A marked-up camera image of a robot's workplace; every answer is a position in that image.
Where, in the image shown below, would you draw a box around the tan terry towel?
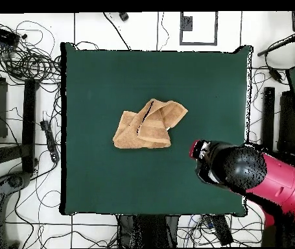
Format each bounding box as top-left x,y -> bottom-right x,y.
112,98 -> 189,150

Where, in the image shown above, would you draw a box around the black power strip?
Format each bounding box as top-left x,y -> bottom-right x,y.
40,119 -> 60,163
210,215 -> 234,246

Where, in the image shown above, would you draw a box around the dark green tablecloth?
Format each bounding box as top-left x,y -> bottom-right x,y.
59,41 -> 254,217

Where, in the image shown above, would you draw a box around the black power adapter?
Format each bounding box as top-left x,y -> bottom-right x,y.
268,66 -> 283,84

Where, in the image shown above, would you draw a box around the black tripod rod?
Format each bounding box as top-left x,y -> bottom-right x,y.
256,32 -> 295,57

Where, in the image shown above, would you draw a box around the black metal stand frame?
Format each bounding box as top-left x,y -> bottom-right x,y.
261,86 -> 276,152
0,78 -> 40,174

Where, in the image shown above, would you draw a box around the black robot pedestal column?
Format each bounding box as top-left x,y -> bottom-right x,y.
117,214 -> 180,248

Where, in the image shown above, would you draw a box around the tangled black cables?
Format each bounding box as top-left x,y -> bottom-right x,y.
0,20 -> 62,86

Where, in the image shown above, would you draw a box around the black switch box with ports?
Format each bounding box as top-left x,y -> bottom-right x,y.
0,23 -> 21,48

